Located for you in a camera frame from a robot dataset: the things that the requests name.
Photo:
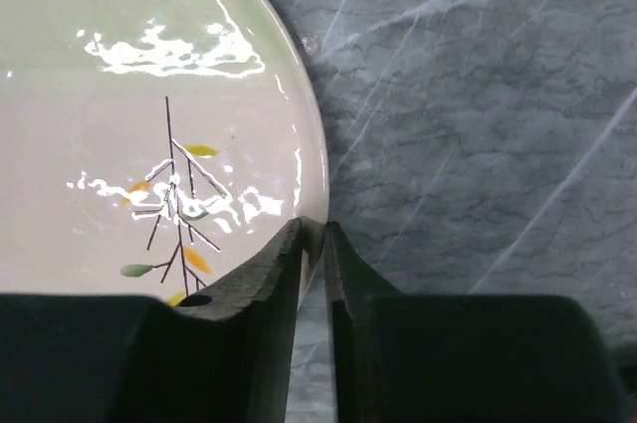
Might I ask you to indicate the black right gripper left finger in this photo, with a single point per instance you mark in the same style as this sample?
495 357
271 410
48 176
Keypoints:
222 355

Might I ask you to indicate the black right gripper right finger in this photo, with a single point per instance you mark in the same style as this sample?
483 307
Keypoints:
454 358

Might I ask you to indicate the cream plate with branch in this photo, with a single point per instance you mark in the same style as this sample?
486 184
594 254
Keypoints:
151 147

